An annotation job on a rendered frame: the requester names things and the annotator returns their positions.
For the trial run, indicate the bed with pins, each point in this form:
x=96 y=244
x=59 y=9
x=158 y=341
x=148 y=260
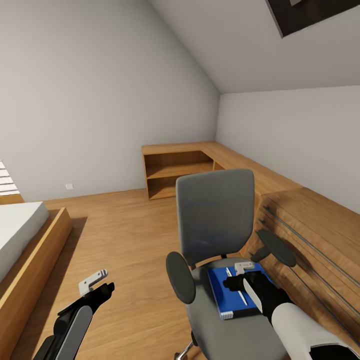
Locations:
x=31 y=240

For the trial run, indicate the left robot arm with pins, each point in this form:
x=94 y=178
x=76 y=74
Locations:
x=74 y=320

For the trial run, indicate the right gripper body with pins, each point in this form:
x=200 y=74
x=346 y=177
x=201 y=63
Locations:
x=234 y=283

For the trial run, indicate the cabinet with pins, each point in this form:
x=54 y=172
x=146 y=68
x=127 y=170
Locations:
x=324 y=237

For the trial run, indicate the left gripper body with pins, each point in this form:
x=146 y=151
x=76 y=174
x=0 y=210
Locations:
x=100 y=295

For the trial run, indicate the swivel chair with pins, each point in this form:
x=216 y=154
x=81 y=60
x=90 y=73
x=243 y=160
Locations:
x=215 y=215

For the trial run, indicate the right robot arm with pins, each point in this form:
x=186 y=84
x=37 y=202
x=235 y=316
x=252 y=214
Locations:
x=302 y=337

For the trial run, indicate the folder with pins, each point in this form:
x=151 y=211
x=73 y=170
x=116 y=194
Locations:
x=232 y=304

